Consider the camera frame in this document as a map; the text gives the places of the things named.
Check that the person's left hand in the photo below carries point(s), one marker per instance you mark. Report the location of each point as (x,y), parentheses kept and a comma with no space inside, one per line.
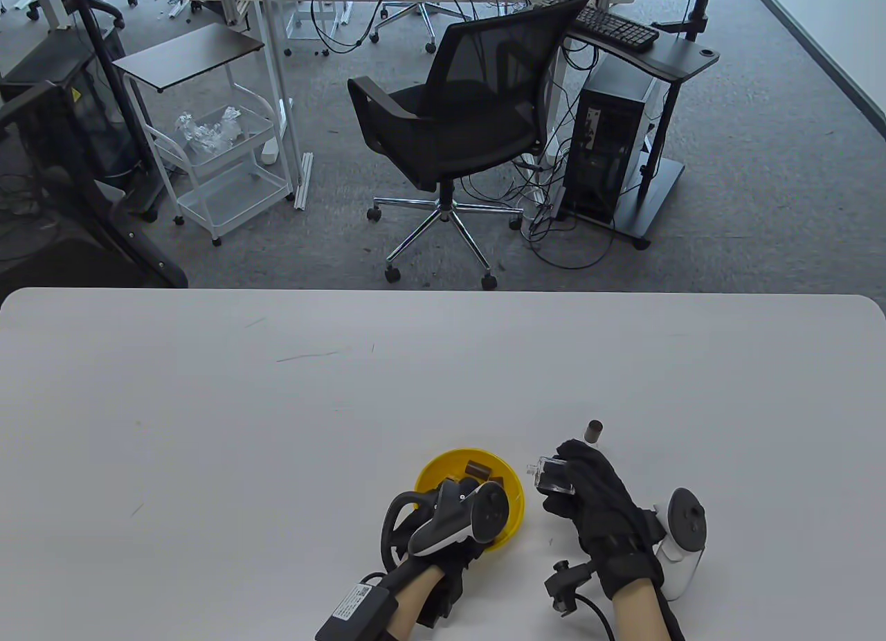
(460,561)

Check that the person's right hand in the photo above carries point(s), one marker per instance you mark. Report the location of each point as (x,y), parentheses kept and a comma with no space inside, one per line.
(602,516)

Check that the person's right forearm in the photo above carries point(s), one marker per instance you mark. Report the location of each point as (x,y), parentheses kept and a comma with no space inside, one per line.
(640,617)

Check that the person's left forearm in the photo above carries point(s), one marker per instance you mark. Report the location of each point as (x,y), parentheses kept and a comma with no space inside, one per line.
(412,603)

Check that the black forearm box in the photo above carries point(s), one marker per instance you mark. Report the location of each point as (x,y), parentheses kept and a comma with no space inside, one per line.
(356,610)

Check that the black and white controller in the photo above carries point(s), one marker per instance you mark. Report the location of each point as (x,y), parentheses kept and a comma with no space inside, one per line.
(488,513)
(685,523)

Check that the yellow bowl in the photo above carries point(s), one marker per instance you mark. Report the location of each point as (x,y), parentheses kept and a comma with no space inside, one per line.
(435,471)

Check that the black computer tower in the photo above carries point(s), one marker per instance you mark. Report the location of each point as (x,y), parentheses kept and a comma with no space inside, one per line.
(609,136)

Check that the aluminium profile bar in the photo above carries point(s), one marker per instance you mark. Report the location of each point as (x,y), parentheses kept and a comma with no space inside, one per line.
(303,181)

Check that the black mesh office chair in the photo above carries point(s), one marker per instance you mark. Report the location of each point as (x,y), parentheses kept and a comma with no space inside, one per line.
(471,122)

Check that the white rolling cart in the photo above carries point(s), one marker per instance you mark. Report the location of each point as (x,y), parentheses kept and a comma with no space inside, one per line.
(232,201)

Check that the black computer cart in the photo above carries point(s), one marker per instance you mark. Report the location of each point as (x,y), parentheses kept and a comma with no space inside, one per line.
(682,63)

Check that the black keyboard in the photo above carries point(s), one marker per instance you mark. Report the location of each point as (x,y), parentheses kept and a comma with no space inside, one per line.
(616,28)

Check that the crumpled clear plastic wrap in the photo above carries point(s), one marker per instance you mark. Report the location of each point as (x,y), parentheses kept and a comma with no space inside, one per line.
(208,132)

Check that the office chair with white base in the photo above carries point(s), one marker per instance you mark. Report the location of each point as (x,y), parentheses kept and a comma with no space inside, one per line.
(408,14)

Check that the dark brown side table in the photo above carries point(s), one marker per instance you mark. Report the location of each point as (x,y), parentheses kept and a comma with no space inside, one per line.
(187,56)

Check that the black stand pole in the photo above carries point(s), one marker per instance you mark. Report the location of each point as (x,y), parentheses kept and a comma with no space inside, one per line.
(104,52)

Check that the black swivel chair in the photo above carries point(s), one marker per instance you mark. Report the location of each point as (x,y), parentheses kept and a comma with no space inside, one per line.
(97,7)

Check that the white desk leg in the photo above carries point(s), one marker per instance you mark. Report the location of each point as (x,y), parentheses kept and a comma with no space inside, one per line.
(52,4)

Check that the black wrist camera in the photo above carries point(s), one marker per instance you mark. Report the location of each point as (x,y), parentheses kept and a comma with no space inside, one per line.
(439,606)
(564,589)

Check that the black machine enclosure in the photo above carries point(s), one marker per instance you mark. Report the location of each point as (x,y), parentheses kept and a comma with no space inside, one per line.
(41,149)

